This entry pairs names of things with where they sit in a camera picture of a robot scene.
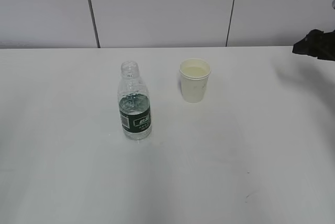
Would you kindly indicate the clear water bottle green label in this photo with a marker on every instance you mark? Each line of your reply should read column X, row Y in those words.
column 134, row 102

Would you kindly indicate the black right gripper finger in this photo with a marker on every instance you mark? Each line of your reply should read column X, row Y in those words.
column 317, row 44

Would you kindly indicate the white paper cup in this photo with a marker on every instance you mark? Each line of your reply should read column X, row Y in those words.
column 194, row 74

